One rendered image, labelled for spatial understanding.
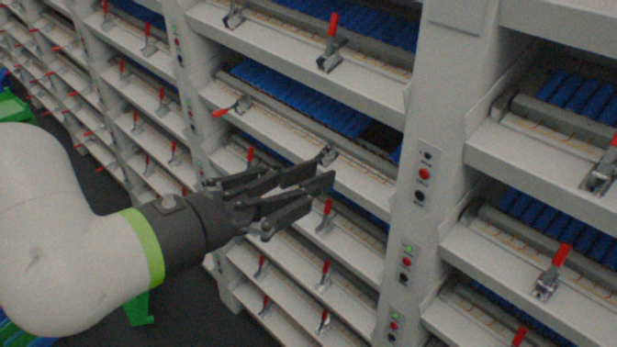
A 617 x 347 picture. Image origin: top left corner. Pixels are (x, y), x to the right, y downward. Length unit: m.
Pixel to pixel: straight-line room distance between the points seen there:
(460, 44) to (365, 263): 0.53
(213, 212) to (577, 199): 0.43
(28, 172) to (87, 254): 0.10
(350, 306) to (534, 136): 0.66
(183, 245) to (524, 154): 0.43
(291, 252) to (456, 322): 0.51
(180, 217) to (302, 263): 0.73
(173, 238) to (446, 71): 0.39
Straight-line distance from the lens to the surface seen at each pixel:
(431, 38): 0.62
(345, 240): 1.01
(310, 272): 1.21
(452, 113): 0.64
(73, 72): 2.36
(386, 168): 0.83
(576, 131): 0.66
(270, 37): 0.91
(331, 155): 0.89
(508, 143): 0.65
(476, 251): 0.77
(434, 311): 0.93
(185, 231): 0.52
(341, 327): 1.34
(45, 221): 0.50
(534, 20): 0.56
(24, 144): 0.53
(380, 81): 0.74
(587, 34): 0.55
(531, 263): 0.76
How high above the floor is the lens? 1.48
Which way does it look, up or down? 38 degrees down
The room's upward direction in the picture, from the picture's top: straight up
